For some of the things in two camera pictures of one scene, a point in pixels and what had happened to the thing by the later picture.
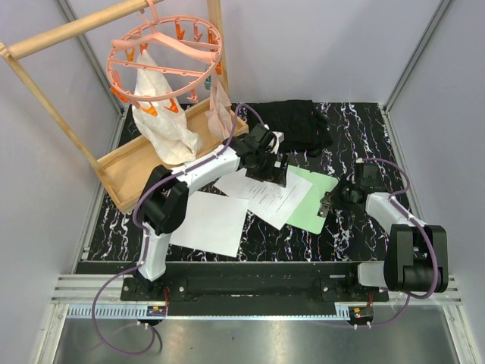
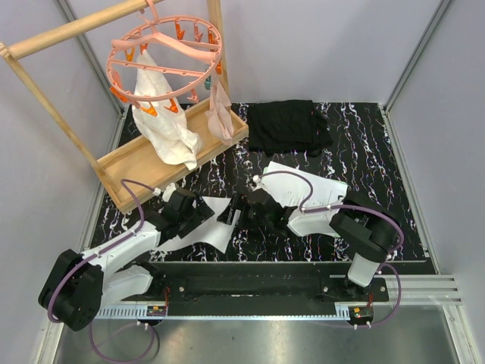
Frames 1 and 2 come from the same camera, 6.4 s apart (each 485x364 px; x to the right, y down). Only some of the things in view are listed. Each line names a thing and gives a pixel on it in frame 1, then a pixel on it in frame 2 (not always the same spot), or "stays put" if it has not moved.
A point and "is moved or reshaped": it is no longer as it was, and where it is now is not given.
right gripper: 346,183 to 225,216
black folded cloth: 302,127 stays put
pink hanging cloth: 217,113 stays put
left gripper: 273,174 to 200,214
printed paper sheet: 273,203 is moved or reshaped
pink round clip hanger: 163,59 stays put
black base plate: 255,289 stays put
